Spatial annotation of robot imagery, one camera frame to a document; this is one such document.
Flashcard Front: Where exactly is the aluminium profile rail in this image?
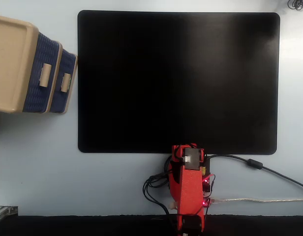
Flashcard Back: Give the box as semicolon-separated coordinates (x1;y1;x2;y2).
0;206;19;223

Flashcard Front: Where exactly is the beige drawer cabinet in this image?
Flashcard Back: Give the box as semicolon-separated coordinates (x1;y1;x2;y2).
0;14;78;115

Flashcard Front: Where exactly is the black rectangular mat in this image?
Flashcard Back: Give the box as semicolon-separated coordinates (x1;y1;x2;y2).
77;10;281;155

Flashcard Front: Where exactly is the coiled black cable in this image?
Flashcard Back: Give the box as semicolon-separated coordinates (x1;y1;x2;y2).
287;0;303;11

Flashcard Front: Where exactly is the silver USB cable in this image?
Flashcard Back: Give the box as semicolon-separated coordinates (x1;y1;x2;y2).
211;197;303;204

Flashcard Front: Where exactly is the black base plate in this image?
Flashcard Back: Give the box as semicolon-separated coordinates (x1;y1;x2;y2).
202;159;212;195

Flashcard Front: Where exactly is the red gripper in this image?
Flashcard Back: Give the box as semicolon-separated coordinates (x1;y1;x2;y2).
171;143;199;164

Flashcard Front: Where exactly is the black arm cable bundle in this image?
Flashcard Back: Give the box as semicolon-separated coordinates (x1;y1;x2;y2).
142;157;182;223

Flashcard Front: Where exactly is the blue woven drawer beige handle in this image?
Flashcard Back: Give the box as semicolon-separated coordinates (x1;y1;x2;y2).
23;31;61;114
50;48;77;114

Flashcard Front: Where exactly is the black power cable with ferrite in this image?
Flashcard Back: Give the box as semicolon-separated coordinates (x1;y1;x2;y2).
206;154;303;191

